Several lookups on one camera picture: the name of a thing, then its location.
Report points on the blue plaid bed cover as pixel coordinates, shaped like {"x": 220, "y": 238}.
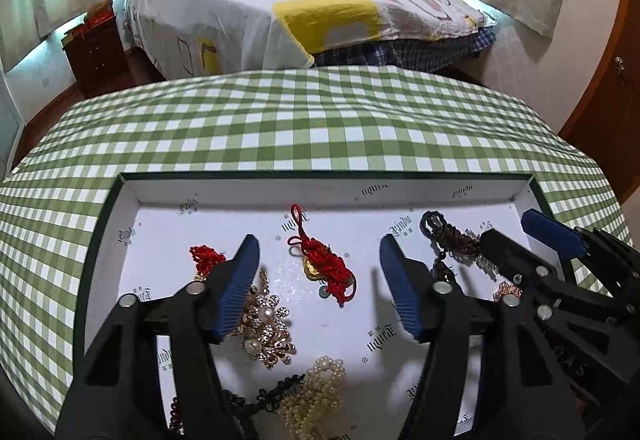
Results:
{"x": 400, "y": 53}

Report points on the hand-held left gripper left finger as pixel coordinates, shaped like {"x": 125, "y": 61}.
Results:
{"x": 240, "y": 292}

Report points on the brown wooden door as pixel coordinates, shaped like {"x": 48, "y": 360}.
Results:
{"x": 610, "y": 120}

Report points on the white jewelry box tray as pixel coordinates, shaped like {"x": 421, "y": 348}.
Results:
{"x": 350, "y": 340}

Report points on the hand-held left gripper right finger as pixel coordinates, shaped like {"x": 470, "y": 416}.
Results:
{"x": 400, "y": 292}

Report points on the narrow pale curtain panel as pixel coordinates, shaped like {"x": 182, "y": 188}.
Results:
{"x": 17, "y": 15}

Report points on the patterned white yellow bedsheet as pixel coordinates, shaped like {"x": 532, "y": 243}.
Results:
{"x": 240, "y": 15}

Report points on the red knot gold ingot charm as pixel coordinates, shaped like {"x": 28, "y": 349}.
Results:
{"x": 325, "y": 265}

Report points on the dark wooden nightstand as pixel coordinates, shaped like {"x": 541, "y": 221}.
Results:
{"x": 100, "y": 60}

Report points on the gold flower pearl brooch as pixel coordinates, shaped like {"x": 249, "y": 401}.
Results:
{"x": 267, "y": 330}

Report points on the red box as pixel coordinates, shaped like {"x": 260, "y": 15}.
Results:
{"x": 97, "y": 23}

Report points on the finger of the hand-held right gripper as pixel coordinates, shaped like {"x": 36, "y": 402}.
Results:
{"x": 550, "y": 230}
{"x": 510, "y": 255}

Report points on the small red knot ornament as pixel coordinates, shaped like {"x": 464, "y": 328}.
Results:
{"x": 205, "y": 255}

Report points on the small rose gold brooch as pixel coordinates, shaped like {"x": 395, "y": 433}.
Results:
{"x": 507, "y": 291}

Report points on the green checked tablecloth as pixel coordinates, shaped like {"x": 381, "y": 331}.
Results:
{"x": 300, "y": 130}

